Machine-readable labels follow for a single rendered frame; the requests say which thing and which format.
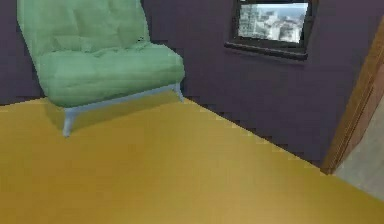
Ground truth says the green cushioned armchair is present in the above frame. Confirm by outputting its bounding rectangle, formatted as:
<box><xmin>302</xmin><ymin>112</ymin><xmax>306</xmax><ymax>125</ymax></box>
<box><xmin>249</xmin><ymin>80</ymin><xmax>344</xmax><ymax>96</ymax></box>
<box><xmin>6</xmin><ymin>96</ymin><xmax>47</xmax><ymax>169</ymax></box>
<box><xmin>16</xmin><ymin>0</ymin><xmax>186</xmax><ymax>138</ymax></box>

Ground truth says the black framed window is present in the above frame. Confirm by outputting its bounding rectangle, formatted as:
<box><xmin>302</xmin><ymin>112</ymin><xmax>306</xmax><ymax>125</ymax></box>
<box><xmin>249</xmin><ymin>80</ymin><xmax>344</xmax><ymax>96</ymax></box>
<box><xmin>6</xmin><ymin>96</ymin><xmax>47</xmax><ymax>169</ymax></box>
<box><xmin>223</xmin><ymin>0</ymin><xmax>320</xmax><ymax>62</ymax></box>

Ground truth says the brown wooden door frame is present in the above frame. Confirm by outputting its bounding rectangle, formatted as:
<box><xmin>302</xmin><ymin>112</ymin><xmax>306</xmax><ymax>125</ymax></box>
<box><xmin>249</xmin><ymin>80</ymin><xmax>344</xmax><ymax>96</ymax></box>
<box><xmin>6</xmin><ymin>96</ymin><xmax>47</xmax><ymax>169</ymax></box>
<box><xmin>319</xmin><ymin>15</ymin><xmax>384</xmax><ymax>176</ymax></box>

